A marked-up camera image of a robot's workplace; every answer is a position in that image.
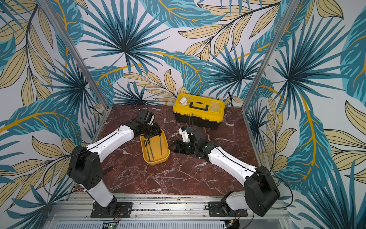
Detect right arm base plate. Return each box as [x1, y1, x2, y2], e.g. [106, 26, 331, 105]
[205, 201, 248, 218]

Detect left aluminium corner post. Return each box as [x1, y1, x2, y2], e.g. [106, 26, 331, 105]
[39, 0, 109, 110]

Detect black file tool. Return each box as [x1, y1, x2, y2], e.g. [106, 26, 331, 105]
[159, 136, 163, 156]

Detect aluminium corner post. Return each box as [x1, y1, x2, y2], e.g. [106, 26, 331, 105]
[39, 0, 109, 110]
[241, 0, 300, 113]

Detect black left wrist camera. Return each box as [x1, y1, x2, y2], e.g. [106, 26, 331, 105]
[134, 110, 154, 126]

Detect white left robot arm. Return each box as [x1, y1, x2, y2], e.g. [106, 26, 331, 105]
[67, 121, 161, 208]

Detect white roll in toolbox lid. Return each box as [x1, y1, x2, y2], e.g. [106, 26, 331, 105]
[180, 97, 188, 106]

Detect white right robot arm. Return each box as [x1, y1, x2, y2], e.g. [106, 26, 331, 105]
[169, 127, 280, 217]

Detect yellow plastic tray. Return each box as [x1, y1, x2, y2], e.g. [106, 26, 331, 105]
[140, 129, 170, 165]

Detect yellow and black toolbox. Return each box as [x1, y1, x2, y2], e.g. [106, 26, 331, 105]
[173, 93, 226, 130]

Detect right aluminium corner post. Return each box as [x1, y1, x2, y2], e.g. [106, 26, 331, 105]
[241, 0, 300, 113]

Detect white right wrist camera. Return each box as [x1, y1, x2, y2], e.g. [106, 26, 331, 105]
[178, 127, 191, 143]

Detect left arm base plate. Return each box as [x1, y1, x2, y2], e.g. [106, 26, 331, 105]
[91, 201, 133, 219]

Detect black screwdriver in tray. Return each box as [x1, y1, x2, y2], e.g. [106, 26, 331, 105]
[144, 139, 151, 162]

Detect aluminium front rail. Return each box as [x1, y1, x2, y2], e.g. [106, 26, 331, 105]
[43, 193, 295, 229]

